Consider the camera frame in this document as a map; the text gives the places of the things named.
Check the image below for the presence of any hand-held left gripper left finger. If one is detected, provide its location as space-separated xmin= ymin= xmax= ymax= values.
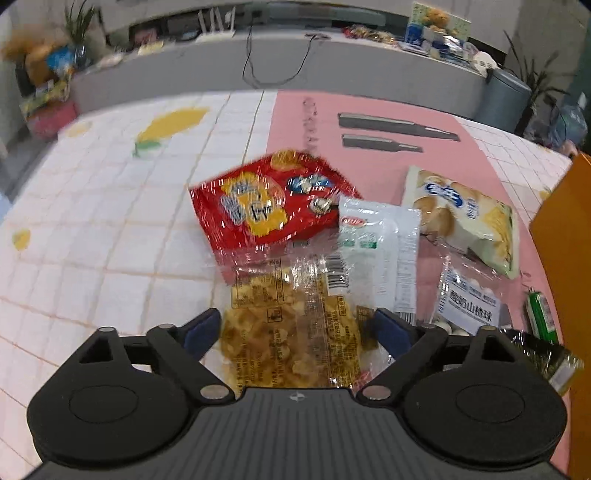
xmin=76 ymin=308 xmax=236 ymax=403

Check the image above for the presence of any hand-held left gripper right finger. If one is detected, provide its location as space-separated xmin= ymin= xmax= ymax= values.
xmin=355 ymin=308 xmax=514 ymax=400

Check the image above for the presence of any white grey snack packet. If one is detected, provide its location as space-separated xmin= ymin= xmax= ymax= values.
xmin=338 ymin=195 xmax=422 ymax=324

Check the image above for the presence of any clear packet of yellow chips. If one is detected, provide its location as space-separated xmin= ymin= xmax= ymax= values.
xmin=219 ymin=254 xmax=393 ymax=394

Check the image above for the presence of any clear packet of white balls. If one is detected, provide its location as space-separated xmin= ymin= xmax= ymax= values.
xmin=425 ymin=256 xmax=513 ymax=337

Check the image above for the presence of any orange box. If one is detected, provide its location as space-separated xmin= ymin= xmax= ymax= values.
xmin=529 ymin=152 xmax=591 ymax=480

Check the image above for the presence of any pile of snacks on counter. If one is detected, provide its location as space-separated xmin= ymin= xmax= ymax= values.
xmin=344 ymin=25 xmax=399 ymax=45

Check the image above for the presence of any red snack packet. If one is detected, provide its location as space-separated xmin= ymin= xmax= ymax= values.
xmin=188 ymin=148 xmax=363 ymax=283

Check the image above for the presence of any pale green bread bag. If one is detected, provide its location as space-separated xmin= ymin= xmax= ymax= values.
xmin=401 ymin=166 xmax=520 ymax=280

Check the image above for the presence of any small green snack packet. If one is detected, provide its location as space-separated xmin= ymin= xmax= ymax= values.
xmin=524 ymin=288 xmax=559 ymax=344

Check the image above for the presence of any dark green snack packet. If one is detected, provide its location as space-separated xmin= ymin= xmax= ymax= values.
xmin=501 ymin=328 xmax=585 ymax=395

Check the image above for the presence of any pink mat with bottle print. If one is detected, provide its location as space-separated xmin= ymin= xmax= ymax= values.
xmin=259 ymin=90 xmax=578 ymax=480

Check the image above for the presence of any grey trash bin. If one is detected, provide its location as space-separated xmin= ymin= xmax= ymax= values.
xmin=485 ymin=68 xmax=532 ymax=134

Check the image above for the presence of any pink container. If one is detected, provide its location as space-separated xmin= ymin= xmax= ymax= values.
xmin=25 ymin=102 xmax=79 ymax=140

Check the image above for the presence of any long grey counter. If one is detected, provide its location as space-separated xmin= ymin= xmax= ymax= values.
xmin=69 ymin=28 xmax=490 ymax=125

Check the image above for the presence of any blue water bottle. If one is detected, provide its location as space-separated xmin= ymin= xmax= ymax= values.
xmin=549 ymin=99 xmax=589 ymax=149

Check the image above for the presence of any white round object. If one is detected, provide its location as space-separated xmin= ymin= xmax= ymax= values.
xmin=473 ymin=52 xmax=499 ymax=77

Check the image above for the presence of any potted plant with long leaves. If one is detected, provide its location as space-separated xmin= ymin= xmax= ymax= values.
xmin=503 ymin=32 xmax=573 ymax=139

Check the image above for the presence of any white router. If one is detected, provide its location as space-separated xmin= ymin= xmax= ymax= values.
xmin=198 ymin=9 xmax=237 ymax=38

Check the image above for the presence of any teddy bear picture box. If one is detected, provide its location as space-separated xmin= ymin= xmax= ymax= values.
xmin=406 ymin=2 xmax=471 ymax=49

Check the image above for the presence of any orange plush toy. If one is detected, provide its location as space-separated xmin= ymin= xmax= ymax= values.
xmin=2 ymin=28 xmax=63 ymax=86

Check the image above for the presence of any black cable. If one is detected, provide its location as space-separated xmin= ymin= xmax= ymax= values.
xmin=242 ymin=25 xmax=331 ymax=86

